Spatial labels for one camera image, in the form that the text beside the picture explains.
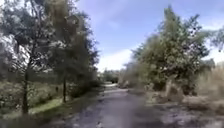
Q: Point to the distant trees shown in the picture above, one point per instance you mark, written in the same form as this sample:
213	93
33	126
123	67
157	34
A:
109	76

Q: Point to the pale dirt path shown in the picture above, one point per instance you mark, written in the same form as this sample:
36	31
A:
120	110

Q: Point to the thin-trunked tree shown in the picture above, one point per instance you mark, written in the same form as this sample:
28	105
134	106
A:
25	66
68	46

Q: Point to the large green bushy tree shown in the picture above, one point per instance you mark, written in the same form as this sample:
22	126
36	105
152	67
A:
170	53

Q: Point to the green grass verge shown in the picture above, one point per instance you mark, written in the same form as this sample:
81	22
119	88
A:
43	105

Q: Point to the dry scrub verge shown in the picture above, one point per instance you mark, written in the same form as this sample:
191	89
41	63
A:
200	96

